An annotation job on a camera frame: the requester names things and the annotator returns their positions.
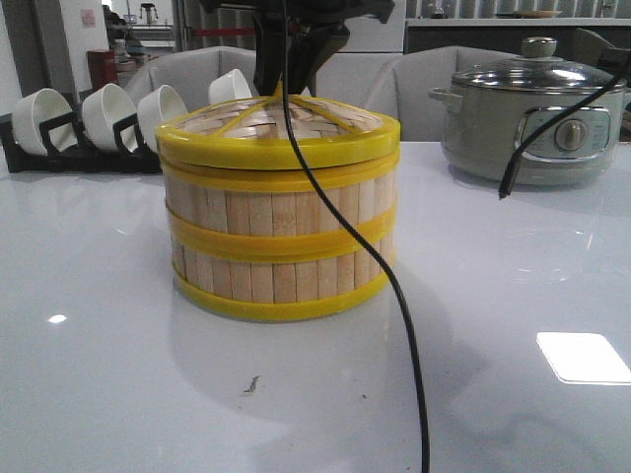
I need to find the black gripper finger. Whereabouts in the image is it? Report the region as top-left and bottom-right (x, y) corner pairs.
(286, 22), (350, 94)
(252, 13), (285, 96)

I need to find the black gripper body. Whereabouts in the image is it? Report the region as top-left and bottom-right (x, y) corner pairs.
(200, 0), (395, 24)

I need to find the woven bamboo steamer lid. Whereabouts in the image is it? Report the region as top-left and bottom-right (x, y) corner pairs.
(156, 95), (400, 170)

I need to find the bamboo steamer drawer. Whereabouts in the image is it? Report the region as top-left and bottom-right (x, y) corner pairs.
(162, 151), (400, 263)
(170, 231), (397, 324)

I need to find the white cabinet background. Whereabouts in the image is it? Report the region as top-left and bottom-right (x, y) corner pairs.
(315, 0), (406, 106)

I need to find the white bowl right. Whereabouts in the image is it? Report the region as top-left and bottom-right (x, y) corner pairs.
(208, 69), (252, 105)

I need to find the white bowl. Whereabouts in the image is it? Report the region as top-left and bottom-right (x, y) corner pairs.
(82, 83), (136, 152)
(137, 85), (188, 153)
(208, 69), (252, 105)
(12, 88), (72, 156)

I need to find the grey armchair right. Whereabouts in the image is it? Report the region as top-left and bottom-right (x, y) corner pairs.
(362, 46), (511, 142)

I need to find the grey armchair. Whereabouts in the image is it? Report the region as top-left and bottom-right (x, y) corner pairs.
(362, 46), (511, 142)
(123, 46), (258, 111)

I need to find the grey armchair left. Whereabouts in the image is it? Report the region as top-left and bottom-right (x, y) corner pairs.
(123, 46), (258, 111)

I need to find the grey-green electric cooking pot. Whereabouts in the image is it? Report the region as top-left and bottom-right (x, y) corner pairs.
(428, 85), (630, 186)

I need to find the glass pot lid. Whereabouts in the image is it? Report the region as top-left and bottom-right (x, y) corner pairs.
(452, 36), (613, 94)

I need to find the red cylinder bin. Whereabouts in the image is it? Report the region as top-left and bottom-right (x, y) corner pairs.
(87, 49), (119, 92)

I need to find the black dish rack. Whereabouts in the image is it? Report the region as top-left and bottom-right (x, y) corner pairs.
(1, 111), (162, 174)

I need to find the white bowl far left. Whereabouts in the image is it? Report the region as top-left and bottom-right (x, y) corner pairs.
(12, 88), (72, 156)

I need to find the black cable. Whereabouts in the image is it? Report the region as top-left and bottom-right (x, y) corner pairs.
(280, 0), (630, 473)

